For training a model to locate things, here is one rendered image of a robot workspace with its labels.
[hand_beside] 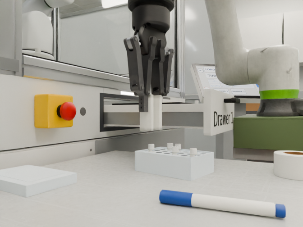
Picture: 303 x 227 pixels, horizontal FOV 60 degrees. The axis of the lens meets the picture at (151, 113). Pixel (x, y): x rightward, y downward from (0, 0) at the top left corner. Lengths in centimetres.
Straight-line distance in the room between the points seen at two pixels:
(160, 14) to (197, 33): 209
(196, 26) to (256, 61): 167
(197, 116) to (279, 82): 42
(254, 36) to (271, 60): 320
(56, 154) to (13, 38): 27
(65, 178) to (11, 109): 21
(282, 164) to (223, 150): 126
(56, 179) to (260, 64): 78
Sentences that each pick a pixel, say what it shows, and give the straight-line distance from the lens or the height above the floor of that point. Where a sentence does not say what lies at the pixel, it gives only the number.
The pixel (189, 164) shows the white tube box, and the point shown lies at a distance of 44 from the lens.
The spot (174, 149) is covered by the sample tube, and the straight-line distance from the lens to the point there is 49.
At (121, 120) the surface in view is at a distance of 74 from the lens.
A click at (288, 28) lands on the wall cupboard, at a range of 420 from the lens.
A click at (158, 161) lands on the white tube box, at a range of 48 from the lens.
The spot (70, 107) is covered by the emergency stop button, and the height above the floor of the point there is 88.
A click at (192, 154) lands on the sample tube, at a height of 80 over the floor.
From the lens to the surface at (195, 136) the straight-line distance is 250.
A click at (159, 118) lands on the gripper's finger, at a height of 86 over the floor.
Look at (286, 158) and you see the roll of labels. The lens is 50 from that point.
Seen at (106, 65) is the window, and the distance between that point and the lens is 83.
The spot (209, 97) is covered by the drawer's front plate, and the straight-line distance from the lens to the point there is 62.
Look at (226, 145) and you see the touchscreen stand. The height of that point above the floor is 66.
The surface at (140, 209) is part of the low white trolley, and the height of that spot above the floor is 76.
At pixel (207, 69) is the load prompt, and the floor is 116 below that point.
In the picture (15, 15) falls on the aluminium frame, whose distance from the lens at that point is 62.
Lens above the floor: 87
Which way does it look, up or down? level
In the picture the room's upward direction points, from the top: straight up
